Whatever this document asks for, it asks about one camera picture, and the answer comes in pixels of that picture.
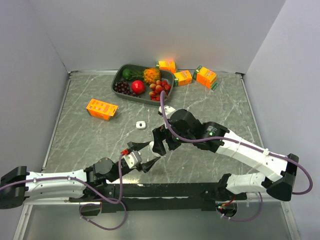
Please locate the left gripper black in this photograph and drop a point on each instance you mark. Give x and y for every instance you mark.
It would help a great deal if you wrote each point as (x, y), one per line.
(146, 166)

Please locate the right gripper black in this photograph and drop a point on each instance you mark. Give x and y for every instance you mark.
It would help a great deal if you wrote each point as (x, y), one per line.
(164, 129)

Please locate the white gold-rimmed charging case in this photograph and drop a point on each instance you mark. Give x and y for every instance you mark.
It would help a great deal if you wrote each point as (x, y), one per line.
(140, 125)

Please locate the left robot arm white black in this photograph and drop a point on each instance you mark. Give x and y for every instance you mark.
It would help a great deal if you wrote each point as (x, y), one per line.
(20, 184)

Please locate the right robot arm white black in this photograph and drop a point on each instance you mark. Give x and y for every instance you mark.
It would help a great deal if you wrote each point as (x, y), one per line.
(275, 175)

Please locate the red lychee bunch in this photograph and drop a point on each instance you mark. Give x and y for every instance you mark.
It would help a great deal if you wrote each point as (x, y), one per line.
(158, 87)

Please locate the orange box front left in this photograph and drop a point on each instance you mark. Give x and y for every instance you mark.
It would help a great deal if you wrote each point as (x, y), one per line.
(101, 110)

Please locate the orange box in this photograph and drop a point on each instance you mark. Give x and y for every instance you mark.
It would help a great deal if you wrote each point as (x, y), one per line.
(101, 110)
(205, 76)
(169, 66)
(182, 78)

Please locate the red pomegranate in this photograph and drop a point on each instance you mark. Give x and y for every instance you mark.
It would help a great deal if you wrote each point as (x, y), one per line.
(138, 87)

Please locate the dark grey fruit tray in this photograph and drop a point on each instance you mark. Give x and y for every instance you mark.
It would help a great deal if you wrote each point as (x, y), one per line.
(143, 98)

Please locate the dark grape bunch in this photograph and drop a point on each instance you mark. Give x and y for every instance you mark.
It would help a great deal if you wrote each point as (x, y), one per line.
(123, 87)

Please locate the orange spiky fruit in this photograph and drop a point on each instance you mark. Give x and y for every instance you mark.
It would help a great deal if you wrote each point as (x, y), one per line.
(151, 75)

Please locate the orange box middle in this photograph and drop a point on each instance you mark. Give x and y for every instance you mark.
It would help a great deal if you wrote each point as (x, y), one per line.
(182, 78)

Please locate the green herb sprig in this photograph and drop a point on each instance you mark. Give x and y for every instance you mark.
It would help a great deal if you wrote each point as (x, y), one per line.
(136, 75)

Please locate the green fruit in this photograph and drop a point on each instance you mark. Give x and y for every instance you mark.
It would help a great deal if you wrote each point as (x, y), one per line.
(127, 74)

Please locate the orange box back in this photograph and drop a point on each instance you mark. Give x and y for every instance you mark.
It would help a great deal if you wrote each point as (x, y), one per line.
(169, 66)

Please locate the orange box right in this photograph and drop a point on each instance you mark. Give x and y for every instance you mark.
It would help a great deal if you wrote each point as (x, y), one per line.
(205, 76)

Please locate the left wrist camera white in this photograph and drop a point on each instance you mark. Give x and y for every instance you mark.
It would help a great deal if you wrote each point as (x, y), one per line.
(133, 159)

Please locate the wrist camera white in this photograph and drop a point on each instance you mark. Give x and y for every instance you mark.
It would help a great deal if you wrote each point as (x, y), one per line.
(168, 110)
(133, 159)

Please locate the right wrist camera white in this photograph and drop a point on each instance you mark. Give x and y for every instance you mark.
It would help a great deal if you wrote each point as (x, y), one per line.
(168, 110)

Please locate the aluminium frame left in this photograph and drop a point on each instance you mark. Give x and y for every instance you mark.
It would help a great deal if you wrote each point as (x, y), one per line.
(27, 208)

